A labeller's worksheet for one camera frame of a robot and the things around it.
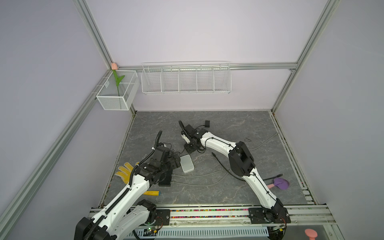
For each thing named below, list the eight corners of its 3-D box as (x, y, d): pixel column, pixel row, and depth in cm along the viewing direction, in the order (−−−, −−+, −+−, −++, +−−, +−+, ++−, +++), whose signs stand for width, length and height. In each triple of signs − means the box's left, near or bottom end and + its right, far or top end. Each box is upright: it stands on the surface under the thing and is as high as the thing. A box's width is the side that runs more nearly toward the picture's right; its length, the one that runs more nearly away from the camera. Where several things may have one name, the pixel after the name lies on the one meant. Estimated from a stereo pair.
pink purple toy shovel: (268, 189, 84) (269, 188, 83) (265, 179, 88) (266, 178, 86) (288, 189, 84) (290, 187, 83) (284, 179, 88) (286, 178, 86)
